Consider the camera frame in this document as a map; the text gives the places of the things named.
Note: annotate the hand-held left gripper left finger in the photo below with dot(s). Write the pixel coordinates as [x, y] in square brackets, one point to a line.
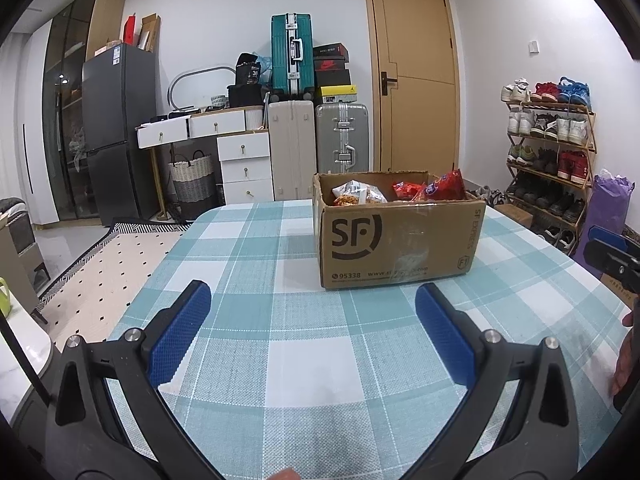
[182, 335]

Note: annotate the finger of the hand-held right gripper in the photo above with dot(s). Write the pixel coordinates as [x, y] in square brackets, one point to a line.
[612, 262]
[612, 237]

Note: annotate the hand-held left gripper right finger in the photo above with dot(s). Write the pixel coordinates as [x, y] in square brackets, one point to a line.
[442, 335]

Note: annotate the brown cardboard box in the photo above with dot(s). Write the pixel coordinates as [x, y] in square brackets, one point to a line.
[400, 240]

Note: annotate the red chip bag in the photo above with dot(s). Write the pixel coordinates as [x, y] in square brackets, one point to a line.
[445, 187]

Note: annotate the white red printed snack packet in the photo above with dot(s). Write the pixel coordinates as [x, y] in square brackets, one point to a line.
[357, 192]

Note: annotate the person's right hand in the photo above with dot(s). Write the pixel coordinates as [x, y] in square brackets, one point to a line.
[619, 370]

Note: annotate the person's left hand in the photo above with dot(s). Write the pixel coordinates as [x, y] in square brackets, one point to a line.
[282, 475]

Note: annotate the purple paper bag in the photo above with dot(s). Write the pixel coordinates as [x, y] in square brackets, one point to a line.
[605, 220]

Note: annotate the dotted beige rug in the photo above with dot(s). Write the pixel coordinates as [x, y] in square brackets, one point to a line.
[115, 270]

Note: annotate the small cardboard box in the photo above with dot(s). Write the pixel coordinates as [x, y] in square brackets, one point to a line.
[515, 216]

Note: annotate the wooden shoe rack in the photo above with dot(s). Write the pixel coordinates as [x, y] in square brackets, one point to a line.
[592, 130]

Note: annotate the shoe rack with shoes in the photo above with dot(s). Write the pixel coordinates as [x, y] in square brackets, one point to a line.
[550, 125]

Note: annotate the pile of sneakers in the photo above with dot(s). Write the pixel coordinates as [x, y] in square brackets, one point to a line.
[487, 195]

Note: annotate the woven laundry basket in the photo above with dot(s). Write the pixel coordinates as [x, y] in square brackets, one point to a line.
[192, 185]

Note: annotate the white marble side table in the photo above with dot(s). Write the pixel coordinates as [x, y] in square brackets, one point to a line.
[20, 365]

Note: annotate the white drawer unit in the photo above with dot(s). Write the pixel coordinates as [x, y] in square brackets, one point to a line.
[245, 165]

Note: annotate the green plastic object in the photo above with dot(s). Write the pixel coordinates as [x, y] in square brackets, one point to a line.
[4, 300]

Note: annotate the grey sofa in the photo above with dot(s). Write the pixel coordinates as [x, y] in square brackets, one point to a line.
[22, 240]

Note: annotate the dark grey fridge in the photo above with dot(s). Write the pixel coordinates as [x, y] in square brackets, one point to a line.
[117, 135]

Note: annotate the beige suitcase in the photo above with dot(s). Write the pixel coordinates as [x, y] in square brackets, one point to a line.
[292, 150]

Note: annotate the white desk with drawers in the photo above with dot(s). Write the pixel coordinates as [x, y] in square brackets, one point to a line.
[220, 122]

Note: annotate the silver suitcase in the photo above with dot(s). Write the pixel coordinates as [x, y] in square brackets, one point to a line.
[342, 135]

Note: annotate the black storage box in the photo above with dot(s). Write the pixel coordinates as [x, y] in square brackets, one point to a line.
[245, 96]

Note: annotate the curved chrome tube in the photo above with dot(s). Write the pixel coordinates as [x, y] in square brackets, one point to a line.
[172, 87]

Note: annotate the wooden door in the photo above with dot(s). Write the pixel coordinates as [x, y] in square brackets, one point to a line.
[415, 85]

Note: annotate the white wardrobe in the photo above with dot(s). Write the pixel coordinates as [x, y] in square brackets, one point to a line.
[32, 135]

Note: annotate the yellow black shoe box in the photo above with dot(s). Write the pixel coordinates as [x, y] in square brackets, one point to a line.
[339, 93]

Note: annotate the black bag white print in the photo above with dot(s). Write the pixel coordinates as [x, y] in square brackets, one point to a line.
[248, 70]

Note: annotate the plain black shoe box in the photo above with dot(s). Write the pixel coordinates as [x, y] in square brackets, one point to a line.
[332, 77]

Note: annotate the blue plastic bag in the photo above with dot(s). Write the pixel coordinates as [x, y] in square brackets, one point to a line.
[265, 65]

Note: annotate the black red shoe box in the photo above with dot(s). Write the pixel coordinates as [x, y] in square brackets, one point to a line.
[330, 64]

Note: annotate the teal suitcase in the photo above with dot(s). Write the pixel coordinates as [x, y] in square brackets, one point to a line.
[292, 55]

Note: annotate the flat cardboard pieces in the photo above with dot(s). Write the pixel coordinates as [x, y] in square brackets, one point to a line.
[149, 32]

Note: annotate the white wall switch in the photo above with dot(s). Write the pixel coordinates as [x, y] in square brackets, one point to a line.
[535, 46]

